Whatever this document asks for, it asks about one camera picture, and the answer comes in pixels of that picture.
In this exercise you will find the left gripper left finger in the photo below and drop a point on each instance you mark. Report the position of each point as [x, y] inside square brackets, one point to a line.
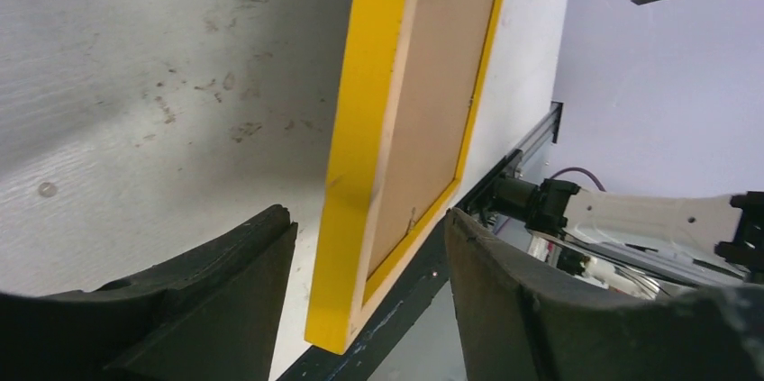
[211, 313]

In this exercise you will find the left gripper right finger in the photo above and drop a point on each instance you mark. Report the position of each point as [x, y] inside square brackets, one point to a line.
[521, 319]

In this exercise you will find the yellow wooden picture frame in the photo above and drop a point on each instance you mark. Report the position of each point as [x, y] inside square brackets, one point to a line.
[344, 295]

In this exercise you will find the brown frame backing board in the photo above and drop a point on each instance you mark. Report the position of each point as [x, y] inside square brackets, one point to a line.
[432, 90]

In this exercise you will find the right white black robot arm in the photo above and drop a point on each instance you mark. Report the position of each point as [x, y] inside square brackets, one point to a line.
[672, 237]

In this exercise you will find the aluminium front rail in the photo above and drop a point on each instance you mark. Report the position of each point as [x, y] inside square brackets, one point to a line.
[545, 131]

